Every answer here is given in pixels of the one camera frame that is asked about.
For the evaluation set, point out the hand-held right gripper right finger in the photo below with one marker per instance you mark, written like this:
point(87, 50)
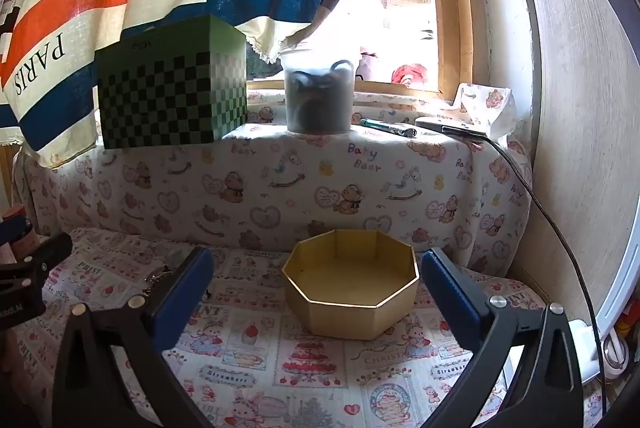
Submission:
point(450, 303)

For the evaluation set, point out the gold octagonal box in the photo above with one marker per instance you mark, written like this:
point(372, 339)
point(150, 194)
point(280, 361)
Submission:
point(350, 310)

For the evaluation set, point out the grey phone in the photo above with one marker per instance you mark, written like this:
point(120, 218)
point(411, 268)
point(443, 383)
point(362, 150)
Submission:
point(445, 125)

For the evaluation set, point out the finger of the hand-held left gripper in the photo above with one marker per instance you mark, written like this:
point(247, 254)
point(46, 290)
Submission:
point(10, 235)
point(50, 250)

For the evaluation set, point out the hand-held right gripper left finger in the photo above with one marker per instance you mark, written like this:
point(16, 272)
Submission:
point(184, 300)

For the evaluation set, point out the white charger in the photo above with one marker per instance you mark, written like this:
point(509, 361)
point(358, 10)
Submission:
point(582, 343)

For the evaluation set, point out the cartoon print bed sheet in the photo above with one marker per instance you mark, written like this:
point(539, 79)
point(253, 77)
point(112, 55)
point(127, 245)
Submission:
point(310, 373)

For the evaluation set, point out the bear print tissue box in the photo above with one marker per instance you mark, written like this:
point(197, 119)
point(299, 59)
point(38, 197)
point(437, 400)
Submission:
point(487, 105)

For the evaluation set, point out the green checkered box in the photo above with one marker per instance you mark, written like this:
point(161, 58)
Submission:
point(165, 98)

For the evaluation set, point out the translucent plastic jar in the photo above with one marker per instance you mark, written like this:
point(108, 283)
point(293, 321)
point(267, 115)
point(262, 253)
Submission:
point(317, 103)

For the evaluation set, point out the bear print cloth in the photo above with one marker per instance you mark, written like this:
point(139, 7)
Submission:
point(300, 178)

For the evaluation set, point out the wooden window frame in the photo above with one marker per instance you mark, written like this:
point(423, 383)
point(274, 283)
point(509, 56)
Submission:
point(452, 8)

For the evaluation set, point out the dark green pen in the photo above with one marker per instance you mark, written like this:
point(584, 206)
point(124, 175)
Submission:
point(387, 126)

